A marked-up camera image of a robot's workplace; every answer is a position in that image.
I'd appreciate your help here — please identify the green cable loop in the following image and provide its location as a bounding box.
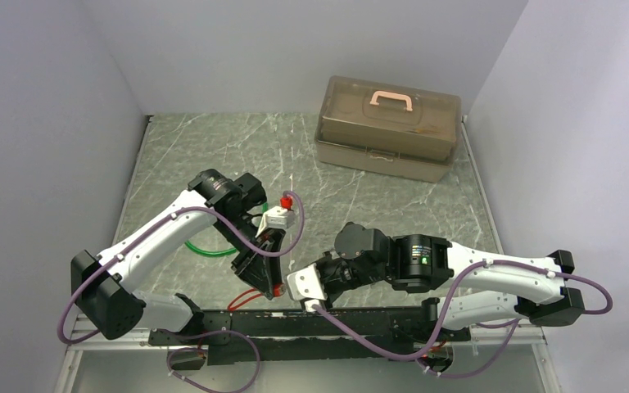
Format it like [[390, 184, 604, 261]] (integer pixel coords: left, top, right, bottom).
[[183, 201, 269, 258]]

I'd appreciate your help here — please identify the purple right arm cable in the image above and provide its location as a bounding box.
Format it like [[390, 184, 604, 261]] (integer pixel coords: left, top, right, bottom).
[[314, 259, 614, 380]]

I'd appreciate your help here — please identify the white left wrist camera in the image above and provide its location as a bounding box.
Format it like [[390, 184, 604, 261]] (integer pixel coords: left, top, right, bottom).
[[256, 196, 296, 237]]

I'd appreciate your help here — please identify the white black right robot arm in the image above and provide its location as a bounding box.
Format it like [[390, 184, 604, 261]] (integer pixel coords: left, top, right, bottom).
[[314, 222, 586, 340]]

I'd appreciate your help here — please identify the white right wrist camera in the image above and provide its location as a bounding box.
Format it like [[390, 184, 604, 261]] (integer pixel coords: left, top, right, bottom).
[[286, 263, 328, 313]]

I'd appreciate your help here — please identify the red cable lock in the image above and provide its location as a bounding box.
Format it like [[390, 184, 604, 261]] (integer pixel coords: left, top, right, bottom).
[[226, 284, 286, 312]]

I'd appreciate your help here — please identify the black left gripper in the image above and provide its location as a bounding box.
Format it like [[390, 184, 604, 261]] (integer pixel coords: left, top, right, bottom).
[[214, 212, 286, 299]]

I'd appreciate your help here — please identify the beige plastic toolbox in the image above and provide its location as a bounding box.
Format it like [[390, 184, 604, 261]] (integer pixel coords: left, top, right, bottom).
[[314, 76, 462, 183]]

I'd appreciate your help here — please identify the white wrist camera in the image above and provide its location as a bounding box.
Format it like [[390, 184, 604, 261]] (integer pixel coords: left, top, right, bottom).
[[256, 196, 296, 237], [286, 263, 328, 313]]

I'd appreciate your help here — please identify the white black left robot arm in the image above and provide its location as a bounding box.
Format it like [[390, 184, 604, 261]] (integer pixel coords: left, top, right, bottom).
[[68, 169, 304, 344]]

